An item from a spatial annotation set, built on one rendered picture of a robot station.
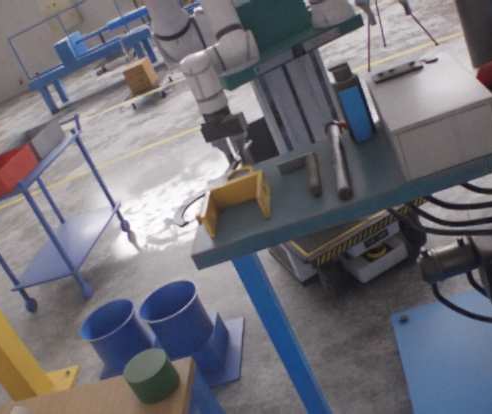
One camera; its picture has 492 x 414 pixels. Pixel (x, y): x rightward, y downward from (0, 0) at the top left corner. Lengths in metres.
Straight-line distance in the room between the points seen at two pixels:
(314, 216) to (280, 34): 1.41
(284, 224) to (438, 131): 0.40
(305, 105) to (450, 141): 1.56
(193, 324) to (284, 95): 1.10
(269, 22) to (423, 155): 1.43
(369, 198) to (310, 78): 1.50
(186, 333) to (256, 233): 1.36
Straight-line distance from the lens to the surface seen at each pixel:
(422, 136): 1.33
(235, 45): 1.85
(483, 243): 1.90
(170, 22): 2.32
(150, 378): 1.23
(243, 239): 1.40
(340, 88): 1.59
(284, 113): 2.75
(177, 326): 2.67
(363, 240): 2.75
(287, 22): 2.67
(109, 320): 3.03
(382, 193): 1.36
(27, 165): 4.00
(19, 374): 3.19
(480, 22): 2.22
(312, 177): 1.47
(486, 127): 1.36
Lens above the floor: 1.70
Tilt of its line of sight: 26 degrees down
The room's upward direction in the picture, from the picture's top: 25 degrees counter-clockwise
